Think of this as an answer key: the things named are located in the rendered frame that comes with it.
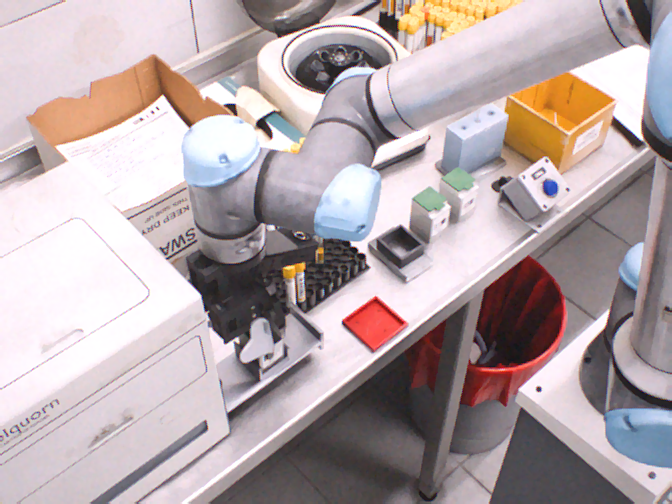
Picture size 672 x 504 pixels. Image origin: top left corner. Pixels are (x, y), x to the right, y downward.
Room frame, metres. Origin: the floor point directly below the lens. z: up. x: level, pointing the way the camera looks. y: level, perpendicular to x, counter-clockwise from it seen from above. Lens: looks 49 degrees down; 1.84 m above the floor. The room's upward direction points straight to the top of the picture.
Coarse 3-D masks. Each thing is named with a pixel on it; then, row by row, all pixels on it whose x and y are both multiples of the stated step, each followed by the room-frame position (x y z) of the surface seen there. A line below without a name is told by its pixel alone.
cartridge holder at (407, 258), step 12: (396, 228) 0.85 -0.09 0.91; (372, 240) 0.85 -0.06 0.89; (384, 240) 0.84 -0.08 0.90; (396, 240) 0.85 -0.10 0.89; (408, 240) 0.84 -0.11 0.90; (384, 252) 0.82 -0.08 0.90; (396, 252) 0.82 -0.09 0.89; (408, 252) 0.80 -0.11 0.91; (420, 252) 0.81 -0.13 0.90; (396, 264) 0.80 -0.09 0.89; (408, 264) 0.80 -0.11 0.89; (420, 264) 0.80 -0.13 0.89; (432, 264) 0.81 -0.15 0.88; (408, 276) 0.78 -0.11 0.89
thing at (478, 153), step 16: (480, 112) 1.05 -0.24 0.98; (496, 112) 1.05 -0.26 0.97; (448, 128) 1.01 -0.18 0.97; (464, 128) 1.01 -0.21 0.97; (480, 128) 1.01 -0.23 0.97; (496, 128) 1.03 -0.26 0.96; (448, 144) 1.01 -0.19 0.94; (464, 144) 0.99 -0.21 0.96; (480, 144) 1.01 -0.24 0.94; (496, 144) 1.03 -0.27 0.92; (448, 160) 1.00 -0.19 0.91; (464, 160) 0.99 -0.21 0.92; (480, 160) 1.01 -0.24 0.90; (496, 160) 1.03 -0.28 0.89; (480, 176) 0.99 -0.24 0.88
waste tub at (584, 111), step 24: (528, 96) 1.13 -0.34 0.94; (552, 96) 1.17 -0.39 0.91; (576, 96) 1.14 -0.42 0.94; (600, 96) 1.10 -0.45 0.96; (528, 120) 1.06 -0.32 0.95; (552, 120) 1.14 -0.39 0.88; (576, 120) 1.13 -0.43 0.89; (600, 120) 1.06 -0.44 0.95; (528, 144) 1.05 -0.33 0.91; (552, 144) 1.01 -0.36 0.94; (576, 144) 1.02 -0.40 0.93; (600, 144) 1.07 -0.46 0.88
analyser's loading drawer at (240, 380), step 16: (288, 320) 0.68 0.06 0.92; (304, 320) 0.66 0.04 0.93; (288, 336) 0.65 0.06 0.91; (304, 336) 0.65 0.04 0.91; (320, 336) 0.64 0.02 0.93; (240, 352) 0.61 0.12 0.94; (288, 352) 0.61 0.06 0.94; (304, 352) 0.62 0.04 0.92; (224, 368) 0.60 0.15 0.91; (240, 368) 0.60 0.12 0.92; (256, 368) 0.58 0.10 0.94; (272, 368) 0.59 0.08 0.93; (224, 384) 0.57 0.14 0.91; (240, 384) 0.57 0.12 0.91; (256, 384) 0.57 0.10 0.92; (240, 400) 0.55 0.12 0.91
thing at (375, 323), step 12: (372, 300) 0.74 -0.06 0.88; (360, 312) 0.72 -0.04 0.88; (372, 312) 0.72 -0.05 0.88; (384, 312) 0.72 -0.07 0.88; (348, 324) 0.69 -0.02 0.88; (360, 324) 0.70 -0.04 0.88; (372, 324) 0.70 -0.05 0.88; (384, 324) 0.70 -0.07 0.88; (396, 324) 0.70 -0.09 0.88; (360, 336) 0.67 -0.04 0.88; (372, 336) 0.67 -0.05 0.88; (384, 336) 0.67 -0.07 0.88; (372, 348) 0.65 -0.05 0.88
